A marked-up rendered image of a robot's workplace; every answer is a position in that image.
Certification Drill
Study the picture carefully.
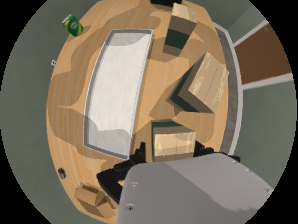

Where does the brown cardboard box with flaps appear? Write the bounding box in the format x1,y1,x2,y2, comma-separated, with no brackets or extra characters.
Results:
74,185,116,219

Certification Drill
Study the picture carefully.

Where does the white rectangular tray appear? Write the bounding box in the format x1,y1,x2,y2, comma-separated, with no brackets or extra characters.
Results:
83,29,153,160

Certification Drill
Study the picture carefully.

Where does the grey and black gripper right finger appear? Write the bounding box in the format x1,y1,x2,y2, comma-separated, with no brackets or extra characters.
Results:
193,140,240,163

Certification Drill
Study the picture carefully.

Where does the green drink can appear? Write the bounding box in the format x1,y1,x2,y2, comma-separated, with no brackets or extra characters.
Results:
62,15,84,37

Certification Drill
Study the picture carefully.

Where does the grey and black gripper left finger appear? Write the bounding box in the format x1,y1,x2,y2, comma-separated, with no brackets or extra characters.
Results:
96,142,147,205

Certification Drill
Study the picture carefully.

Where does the tan rectangular block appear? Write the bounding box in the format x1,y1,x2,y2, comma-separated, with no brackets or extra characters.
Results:
166,52,229,114
151,119,196,162
163,3,197,57

